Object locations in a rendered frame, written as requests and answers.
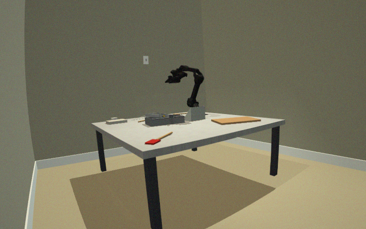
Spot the grey rectangular roasting tin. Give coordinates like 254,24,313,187
145,114,185,127

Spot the beige flat rectangular block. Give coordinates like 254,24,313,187
106,119,127,125

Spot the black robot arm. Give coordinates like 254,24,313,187
170,65,204,107

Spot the red spatula with wooden handle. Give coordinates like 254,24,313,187
145,132,173,145

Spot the light brown wooden board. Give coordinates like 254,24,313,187
211,116,261,125

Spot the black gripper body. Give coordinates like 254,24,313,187
168,74,182,83

